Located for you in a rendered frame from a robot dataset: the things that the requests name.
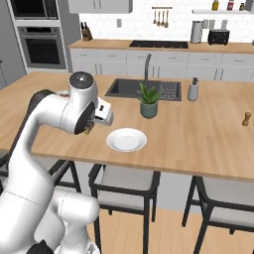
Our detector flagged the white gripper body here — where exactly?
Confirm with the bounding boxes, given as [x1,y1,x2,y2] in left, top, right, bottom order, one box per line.
[94,111,114,127]

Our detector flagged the white round plate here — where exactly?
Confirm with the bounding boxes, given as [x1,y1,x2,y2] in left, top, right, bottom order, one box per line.
[106,127,148,154]

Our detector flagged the black toaster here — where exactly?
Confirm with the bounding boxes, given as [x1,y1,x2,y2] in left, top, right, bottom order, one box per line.
[206,28,231,47]

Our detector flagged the dark grey sink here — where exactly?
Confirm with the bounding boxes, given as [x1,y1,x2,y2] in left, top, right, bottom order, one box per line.
[104,77,183,102]

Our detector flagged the green plant in grey pot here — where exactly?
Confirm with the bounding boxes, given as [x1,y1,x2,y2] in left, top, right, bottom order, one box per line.
[136,81,164,120]

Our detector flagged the dark grey tap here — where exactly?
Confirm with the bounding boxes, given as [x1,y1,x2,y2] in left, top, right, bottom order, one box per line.
[143,53,153,91]

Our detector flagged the black stool with grey seat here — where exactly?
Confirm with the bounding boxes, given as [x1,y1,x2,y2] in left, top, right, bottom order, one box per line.
[87,163,162,254]
[0,151,82,193]
[181,175,254,254]

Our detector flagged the wooden knife block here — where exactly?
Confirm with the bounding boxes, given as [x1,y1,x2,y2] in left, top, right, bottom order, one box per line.
[80,21,94,43]

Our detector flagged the white base cupboards run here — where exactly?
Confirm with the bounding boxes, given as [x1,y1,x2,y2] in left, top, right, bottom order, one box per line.
[68,48,254,84]

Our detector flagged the grey soap dispenser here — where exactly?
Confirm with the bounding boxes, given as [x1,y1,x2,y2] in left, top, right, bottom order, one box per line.
[187,76,200,102]

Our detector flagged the black hob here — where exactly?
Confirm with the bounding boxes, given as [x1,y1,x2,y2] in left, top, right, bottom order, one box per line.
[128,40,190,50]

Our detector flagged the grey tall cabinet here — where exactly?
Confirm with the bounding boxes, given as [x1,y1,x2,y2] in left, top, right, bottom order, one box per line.
[0,0,82,91]

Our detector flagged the silver cylindrical canister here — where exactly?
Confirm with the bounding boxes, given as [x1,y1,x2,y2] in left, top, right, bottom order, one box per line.
[190,20,205,45]

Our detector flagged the steel built-in microwave oven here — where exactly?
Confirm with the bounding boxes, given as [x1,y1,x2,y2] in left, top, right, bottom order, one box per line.
[6,0,61,21]

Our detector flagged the brown wooden pepper mill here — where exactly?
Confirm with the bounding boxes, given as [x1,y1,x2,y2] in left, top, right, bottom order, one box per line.
[241,111,253,128]

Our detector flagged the white wall cupboards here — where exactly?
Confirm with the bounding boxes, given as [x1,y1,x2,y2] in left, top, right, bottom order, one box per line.
[66,0,134,15]

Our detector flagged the white wall shelf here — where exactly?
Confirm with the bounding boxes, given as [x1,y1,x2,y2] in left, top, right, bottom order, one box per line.
[191,8,254,15]

